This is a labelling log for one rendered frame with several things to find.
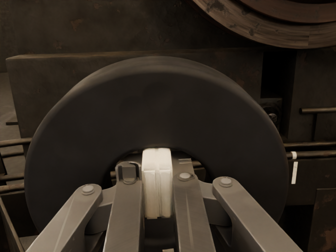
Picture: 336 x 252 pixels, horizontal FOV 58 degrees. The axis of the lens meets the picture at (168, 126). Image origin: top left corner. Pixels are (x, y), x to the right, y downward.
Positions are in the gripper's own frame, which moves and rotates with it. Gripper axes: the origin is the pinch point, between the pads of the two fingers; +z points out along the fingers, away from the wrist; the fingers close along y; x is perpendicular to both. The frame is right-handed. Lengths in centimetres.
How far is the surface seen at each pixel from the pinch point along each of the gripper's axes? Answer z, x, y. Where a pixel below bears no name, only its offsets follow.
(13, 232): 9.6, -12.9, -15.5
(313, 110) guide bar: 35.2, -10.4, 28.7
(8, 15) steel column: 282, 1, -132
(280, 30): 27.7, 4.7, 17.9
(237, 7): 27.9, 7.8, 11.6
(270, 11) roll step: 26.1, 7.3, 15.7
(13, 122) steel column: 268, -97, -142
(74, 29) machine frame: 43.1, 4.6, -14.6
